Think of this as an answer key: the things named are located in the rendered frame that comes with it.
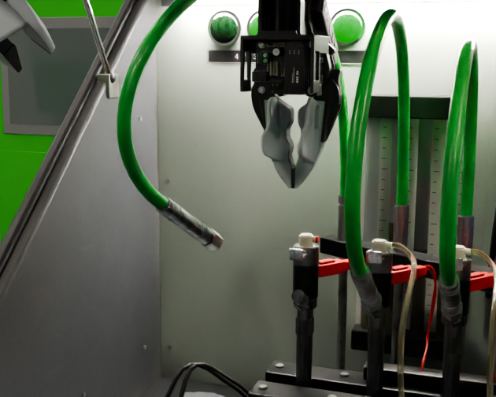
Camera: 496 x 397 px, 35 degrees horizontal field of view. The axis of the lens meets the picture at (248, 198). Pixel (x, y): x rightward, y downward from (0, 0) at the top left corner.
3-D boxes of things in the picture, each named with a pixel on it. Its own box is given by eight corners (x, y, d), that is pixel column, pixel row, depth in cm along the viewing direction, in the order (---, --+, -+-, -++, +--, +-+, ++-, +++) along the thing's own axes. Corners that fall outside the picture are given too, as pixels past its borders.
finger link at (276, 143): (249, 194, 76) (249, 98, 74) (268, 184, 81) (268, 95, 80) (279, 195, 75) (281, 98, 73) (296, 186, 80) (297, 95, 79)
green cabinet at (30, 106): (3, 328, 389) (-16, -8, 360) (87, 283, 465) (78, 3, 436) (198, 354, 355) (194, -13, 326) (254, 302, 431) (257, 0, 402)
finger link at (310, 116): (280, 195, 75) (281, 98, 73) (297, 186, 80) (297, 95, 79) (312, 198, 74) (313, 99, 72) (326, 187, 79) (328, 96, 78)
